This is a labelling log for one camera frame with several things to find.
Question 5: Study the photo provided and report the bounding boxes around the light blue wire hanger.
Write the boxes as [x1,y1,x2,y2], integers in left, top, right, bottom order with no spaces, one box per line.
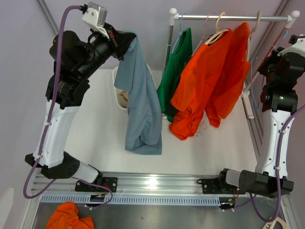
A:
[172,13,185,54]

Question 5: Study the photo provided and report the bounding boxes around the orange t shirt right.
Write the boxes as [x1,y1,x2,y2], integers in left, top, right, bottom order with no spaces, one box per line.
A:
[205,22,251,128]

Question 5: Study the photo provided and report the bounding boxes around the orange cloth on floor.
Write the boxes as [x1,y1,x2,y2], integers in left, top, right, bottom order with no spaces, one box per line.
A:
[46,202,94,229]

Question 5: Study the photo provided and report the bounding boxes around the white metal clothes rack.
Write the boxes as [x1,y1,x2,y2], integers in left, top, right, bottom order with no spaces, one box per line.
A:
[163,8,300,119]

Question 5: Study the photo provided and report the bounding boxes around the wooden hanger right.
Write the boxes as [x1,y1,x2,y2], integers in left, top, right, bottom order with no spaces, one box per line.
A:
[246,10,262,61]

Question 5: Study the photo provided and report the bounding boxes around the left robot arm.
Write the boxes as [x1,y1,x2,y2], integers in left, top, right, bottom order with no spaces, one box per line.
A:
[25,23,136,191]

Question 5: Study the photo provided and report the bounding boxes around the grey blue t shirt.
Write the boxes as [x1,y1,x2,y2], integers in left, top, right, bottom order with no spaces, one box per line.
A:
[114,37,163,156]

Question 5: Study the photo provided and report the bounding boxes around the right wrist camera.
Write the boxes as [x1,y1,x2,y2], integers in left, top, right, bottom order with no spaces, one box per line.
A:
[278,34,305,57]

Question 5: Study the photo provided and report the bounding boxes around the orange t shirt left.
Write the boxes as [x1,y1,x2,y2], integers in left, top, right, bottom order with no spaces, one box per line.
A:
[169,29,234,140]

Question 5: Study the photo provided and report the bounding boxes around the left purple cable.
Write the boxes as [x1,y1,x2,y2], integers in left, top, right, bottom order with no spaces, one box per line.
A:
[22,6,86,199]

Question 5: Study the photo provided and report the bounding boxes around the aluminium mounting rail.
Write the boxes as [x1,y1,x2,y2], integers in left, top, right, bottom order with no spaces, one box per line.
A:
[30,169,270,195]

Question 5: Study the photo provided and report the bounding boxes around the pink wire hanger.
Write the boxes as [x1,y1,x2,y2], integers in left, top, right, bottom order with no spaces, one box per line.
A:
[192,13,211,57]

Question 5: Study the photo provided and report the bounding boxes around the wooden hanger on floor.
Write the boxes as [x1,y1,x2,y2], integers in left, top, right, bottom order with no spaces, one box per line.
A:
[262,218,289,229]

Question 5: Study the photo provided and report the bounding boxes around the green t shirt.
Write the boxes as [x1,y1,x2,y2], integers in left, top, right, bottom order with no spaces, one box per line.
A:
[157,28,193,122]

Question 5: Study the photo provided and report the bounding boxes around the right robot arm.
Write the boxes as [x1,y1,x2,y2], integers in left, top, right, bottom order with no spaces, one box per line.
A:
[217,43,305,198]

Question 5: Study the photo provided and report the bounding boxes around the beige cloth in basket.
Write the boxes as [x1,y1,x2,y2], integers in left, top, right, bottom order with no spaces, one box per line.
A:
[118,90,129,108]

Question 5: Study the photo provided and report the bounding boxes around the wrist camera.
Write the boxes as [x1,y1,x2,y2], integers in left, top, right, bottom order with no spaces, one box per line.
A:
[278,34,305,57]
[82,2,108,36]

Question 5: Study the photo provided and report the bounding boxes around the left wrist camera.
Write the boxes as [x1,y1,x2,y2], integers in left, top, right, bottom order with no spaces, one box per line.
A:
[82,2,108,36]

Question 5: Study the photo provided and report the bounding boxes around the orange t shirt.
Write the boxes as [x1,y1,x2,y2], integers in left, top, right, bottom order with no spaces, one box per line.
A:
[205,22,251,128]
[169,29,234,140]

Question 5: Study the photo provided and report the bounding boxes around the wooden hanger left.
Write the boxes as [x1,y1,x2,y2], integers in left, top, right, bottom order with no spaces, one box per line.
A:
[204,11,229,45]

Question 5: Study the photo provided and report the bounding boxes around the slotted cable duct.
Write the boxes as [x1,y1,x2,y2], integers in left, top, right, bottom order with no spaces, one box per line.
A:
[41,194,221,206]

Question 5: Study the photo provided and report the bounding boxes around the white plastic laundry basket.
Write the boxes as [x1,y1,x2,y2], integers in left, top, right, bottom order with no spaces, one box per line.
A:
[112,63,158,118]

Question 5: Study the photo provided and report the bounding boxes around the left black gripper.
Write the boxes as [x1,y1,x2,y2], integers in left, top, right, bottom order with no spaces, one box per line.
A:
[76,22,135,80]

